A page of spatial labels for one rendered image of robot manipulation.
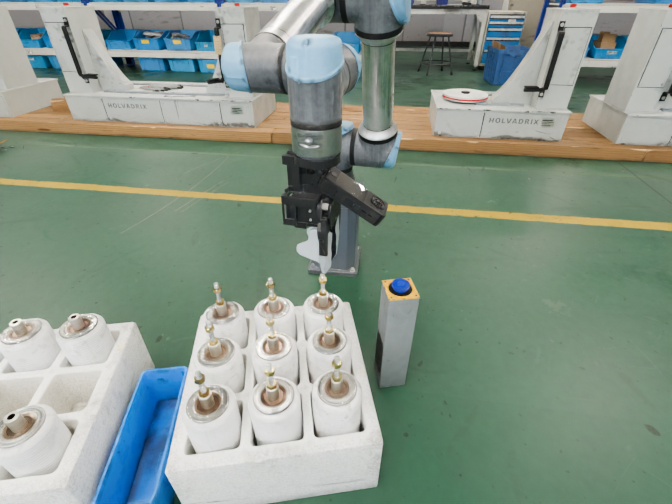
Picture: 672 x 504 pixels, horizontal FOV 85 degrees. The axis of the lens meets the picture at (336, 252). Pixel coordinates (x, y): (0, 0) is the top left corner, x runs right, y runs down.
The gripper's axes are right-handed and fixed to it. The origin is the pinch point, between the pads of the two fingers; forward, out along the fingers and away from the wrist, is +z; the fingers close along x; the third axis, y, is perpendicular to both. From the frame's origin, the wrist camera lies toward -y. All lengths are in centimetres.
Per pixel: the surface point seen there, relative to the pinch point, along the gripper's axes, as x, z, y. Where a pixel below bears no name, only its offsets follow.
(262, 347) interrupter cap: 5.6, 21.0, 13.5
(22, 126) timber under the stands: -165, 43, 290
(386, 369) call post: -9.3, 38.6, -11.8
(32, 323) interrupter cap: 12, 21, 66
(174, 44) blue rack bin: -435, 14, 334
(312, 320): -6.2, 22.8, 6.4
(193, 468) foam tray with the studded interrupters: 28.1, 28.4, 17.5
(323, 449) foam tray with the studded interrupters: 19.2, 28.3, -3.6
